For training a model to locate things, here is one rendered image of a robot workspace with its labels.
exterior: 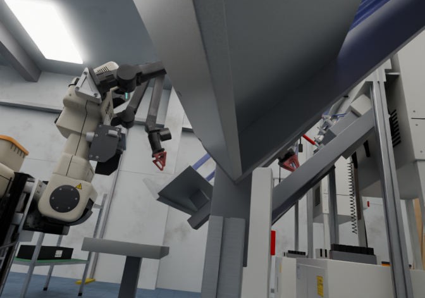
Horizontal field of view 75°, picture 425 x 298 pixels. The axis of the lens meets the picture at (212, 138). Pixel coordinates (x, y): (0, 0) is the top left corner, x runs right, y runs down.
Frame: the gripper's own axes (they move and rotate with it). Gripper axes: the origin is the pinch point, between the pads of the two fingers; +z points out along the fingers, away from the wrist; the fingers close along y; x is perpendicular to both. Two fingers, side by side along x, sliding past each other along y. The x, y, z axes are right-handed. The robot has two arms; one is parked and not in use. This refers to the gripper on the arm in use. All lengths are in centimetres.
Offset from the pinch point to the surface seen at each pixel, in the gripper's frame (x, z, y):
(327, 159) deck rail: -8.7, 4.0, -9.9
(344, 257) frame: 8.8, 34.5, 5.0
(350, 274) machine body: 14.8, 36.4, -10.0
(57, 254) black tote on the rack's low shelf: 190, -105, 164
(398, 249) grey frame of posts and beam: -1.7, 39.5, -14.0
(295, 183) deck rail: 7.2, 3.3, -10.0
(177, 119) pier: -3, -237, 317
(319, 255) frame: 13.2, 30.7, 21.0
